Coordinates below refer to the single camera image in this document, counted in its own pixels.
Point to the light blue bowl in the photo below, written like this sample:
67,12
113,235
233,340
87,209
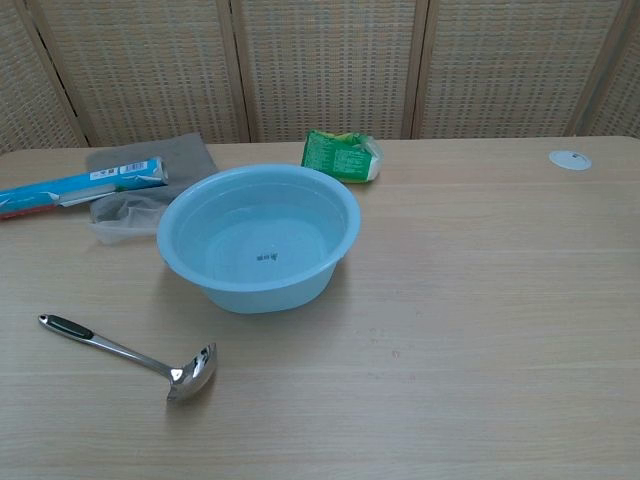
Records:
260,235

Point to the blue foil roll box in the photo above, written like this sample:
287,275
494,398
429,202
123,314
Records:
75,187

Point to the metal ladle black grip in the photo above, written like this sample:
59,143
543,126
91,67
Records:
125,353

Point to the clear plastic bag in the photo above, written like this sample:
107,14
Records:
127,227

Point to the grey cloth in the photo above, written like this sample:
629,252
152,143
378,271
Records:
185,155

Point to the green snack packet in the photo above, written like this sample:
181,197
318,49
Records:
335,156

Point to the woven folding screen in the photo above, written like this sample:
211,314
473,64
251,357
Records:
325,65

